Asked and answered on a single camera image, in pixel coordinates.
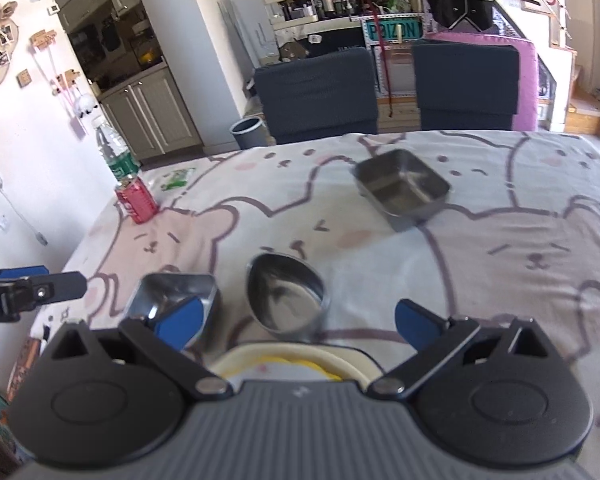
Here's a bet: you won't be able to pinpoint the white wall cable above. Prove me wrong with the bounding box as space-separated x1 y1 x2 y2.
0 154 49 247

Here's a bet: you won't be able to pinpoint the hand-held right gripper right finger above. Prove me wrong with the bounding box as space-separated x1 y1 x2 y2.
368 298 557 403

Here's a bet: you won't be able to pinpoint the grey trash bin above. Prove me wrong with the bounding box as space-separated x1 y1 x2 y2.
230 116 267 151

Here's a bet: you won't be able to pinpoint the cream yellow bowl with handles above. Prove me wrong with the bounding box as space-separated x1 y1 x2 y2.
207 342 381 394

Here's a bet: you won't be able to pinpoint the small square steel dish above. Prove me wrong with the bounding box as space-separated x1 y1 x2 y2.
121 272 221 352

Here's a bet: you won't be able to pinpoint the dark blue chair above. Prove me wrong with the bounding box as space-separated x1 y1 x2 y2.
411 42 521 132

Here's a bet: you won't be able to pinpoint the grey kitchen cabinet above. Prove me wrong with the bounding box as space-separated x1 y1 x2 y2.
57 0 204 163

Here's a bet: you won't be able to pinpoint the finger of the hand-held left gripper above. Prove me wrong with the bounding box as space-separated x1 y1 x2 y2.
0 265 49 282
14 270 88 307

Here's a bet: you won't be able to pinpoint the clear plastic water bottle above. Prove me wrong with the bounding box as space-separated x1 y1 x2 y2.
94 119 142 184

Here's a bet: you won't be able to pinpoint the large square steel dish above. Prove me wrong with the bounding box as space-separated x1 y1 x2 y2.
351 149 452 233

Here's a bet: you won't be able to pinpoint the dark blue chair backs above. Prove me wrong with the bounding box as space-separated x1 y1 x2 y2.
254 46 379 146

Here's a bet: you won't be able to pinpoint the white lemon print bowl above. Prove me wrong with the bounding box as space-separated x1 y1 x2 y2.
230 355 344 386

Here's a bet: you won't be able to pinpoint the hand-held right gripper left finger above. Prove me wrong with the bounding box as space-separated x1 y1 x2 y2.
45 297 233 403

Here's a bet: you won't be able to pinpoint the round steel bowl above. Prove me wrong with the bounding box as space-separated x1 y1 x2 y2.
245 253 331 344

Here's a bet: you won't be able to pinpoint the teal sign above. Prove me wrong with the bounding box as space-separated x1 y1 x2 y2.
362 19 425 41

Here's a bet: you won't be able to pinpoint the green packet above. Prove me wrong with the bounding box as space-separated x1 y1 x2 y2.
161 167 197 192

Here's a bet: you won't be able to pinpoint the bear print tablecloth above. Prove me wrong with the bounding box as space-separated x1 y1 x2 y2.
7 130 600 461

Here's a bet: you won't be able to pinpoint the white hanging ornament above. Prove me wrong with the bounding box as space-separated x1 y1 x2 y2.
74 94 102 122

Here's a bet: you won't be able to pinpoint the red soda can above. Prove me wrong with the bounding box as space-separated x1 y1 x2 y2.
114 176 160 225

